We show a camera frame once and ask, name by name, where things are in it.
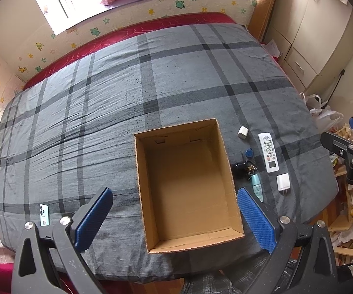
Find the red mattress sheet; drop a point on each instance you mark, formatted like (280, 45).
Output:
(126, 33)

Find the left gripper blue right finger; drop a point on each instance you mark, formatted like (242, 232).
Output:
(315, 270)

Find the white smartphone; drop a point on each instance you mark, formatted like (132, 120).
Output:
(44, 214)

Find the white plastic bag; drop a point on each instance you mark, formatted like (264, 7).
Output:
(324, 118)

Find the small white charger cube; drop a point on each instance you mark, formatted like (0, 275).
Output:
(243, 132)

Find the blue oval key fob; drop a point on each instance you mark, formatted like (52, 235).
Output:
(249, 153)

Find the light blue lotion bottle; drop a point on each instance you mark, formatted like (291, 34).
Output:
(256, 185)

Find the white remote control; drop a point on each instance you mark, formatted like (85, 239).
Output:
(269, 153)

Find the brown cardboard box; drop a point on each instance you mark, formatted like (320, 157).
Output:
(186, 188)

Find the large white power adapter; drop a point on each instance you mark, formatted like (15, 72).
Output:
(283, 183)

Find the wooden shelf with clutter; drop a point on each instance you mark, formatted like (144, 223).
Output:
(341, 216)

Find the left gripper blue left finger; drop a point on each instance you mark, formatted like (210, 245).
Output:
(34, 270)

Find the beige wardrobe cabinet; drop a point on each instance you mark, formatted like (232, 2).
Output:
(315, 41)

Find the black round earbud case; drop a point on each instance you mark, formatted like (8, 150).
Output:
(239, 170)

